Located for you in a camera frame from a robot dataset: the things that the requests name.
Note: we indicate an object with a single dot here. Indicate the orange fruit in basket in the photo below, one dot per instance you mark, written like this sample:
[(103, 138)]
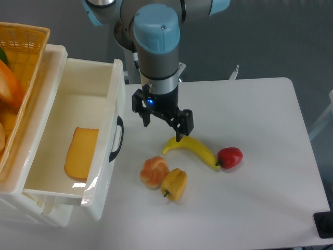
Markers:
[(12, 91)]

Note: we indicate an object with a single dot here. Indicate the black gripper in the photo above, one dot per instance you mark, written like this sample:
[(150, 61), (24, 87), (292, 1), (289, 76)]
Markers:
[(165, 107)]

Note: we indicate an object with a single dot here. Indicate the orange bread roll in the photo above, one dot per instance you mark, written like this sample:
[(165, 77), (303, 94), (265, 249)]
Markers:
[(153, 172)]

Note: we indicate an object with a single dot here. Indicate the white drawer cabinet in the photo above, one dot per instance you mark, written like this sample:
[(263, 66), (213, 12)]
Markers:
[(24, 196)]

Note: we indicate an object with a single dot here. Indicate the yellow bell pepper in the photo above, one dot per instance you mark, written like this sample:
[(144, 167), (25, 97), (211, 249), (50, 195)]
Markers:
[(173, 184)]

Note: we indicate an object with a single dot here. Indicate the orange toast slice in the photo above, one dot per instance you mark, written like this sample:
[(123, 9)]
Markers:
[(80, 153)]

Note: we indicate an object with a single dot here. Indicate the green item in basket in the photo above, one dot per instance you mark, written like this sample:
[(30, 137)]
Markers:
[(3, 56)]

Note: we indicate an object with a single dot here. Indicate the white chair frame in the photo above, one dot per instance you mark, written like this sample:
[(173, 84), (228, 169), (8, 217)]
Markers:
[(323, 120)]

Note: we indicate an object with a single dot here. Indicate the red bell pepper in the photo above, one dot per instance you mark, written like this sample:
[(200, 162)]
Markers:
[(229, 157)]

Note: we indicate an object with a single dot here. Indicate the black device at edge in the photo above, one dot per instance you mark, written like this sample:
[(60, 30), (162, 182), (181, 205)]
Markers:
[(323, 222)]

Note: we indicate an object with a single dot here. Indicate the yellow woven basket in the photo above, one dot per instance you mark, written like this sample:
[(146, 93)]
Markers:
[(23, 46)]

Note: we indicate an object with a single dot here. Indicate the white drawer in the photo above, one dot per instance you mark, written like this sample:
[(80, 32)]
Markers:
[(90, 95)]

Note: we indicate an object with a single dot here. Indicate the yellow banana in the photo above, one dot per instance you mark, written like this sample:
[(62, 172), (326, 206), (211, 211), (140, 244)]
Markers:
[(196, 147)]

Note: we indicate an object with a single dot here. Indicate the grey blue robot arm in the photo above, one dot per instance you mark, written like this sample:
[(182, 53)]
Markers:
[(148, 12)]

